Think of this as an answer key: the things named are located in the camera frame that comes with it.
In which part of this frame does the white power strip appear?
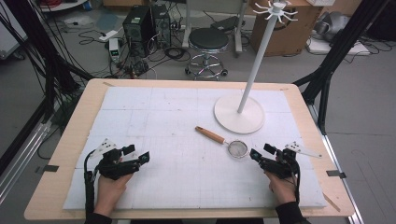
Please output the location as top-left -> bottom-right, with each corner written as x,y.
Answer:
98,29 -> 120,43

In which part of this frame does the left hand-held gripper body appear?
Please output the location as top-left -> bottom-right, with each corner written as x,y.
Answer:
92,138 -> 142,181

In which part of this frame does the black tape strip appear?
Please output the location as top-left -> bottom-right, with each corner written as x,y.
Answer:
325,169 -> 347,179

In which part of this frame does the slim black computer tower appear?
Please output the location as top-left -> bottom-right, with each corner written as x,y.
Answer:
150,3 -> 173,49

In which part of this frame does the small white power supply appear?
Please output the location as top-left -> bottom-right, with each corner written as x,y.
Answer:
108,37 -> 121,63

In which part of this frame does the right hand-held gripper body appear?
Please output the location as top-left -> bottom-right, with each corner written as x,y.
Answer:
259,141 -> 323,180

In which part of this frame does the flat white floor board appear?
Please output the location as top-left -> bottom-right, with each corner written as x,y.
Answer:
305,36 -> 372,57

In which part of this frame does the white foam board mat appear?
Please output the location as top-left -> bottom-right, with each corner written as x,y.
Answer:
63,86 -> 329,211

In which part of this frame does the white hook stand rack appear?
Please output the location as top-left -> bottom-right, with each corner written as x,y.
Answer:
213,0 -> 299,135

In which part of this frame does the large black computer tower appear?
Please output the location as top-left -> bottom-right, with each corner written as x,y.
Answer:
121,5 -> 154,59

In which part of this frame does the aluminium rail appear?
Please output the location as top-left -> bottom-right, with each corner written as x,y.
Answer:
0,120 -> 52,204
307,104 -> 366,224

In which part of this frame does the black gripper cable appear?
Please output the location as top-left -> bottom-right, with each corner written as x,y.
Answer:
82,148 -> 97,217

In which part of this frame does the person's right hand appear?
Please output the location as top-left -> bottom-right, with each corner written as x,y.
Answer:
264,170 -> 297,207

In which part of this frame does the black metal frame stand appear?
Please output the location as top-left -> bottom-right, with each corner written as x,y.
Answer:
292,0 -> 391,136
0,0 -> 94,125

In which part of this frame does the wooden-handled mesh strainer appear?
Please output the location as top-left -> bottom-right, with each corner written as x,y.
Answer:
194,125 -> 249,160

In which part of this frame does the grey bag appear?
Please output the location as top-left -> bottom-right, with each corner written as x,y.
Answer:
313,10 -> 352,42

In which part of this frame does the brown cardboard box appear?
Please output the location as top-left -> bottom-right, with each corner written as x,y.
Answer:
249,0 -> 324,58

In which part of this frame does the black round stool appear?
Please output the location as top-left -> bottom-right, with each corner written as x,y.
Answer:
185,27 -> 231,82

